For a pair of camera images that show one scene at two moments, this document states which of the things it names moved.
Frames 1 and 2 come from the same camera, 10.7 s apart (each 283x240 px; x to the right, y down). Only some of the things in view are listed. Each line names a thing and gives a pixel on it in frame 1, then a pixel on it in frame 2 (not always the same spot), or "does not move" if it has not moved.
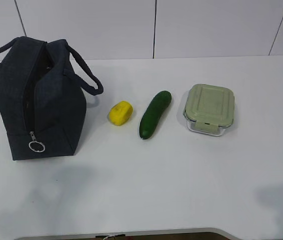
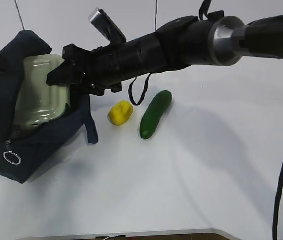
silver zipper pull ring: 31,133 → 7,144
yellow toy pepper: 120,113 does not move
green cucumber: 159,104 does not move
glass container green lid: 209,109 → 36,101
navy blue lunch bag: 41,88 → 18,153
